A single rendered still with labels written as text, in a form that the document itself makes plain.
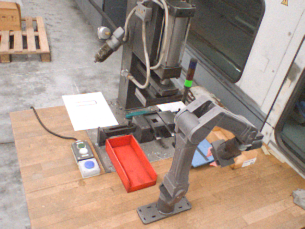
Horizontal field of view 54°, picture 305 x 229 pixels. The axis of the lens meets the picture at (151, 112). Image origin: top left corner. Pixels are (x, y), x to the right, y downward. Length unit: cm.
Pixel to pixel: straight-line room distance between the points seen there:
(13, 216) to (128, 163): 117
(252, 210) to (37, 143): 91
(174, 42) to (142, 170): 52
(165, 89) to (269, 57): 66
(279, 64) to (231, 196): 72
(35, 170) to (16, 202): 109
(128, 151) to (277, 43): 90
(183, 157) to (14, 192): 165
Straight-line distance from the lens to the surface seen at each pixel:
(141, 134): 133
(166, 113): 144
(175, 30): 115
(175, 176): 99
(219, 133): 155
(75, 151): 126
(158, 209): 112
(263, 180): 141
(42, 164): 127
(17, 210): 228
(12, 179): 247
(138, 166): 126
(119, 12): 440
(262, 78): 171
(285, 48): 161
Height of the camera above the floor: 180
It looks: 35 degrees down
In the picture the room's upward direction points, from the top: 11 degrees clockwise
